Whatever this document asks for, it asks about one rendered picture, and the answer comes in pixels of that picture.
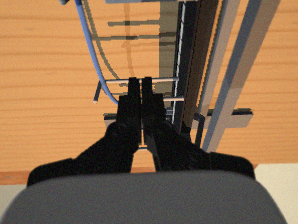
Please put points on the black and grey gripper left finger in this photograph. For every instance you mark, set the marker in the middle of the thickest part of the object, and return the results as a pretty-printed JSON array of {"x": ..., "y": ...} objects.
[{"x": 111, "y": 154}]

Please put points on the blue cable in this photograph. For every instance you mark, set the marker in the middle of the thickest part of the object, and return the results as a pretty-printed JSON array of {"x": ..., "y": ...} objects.
[{"x": 84, "y": 24}]

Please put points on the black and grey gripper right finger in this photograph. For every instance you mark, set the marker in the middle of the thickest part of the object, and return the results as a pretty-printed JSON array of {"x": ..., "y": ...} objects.
[{"x": 173, "y": 152}]

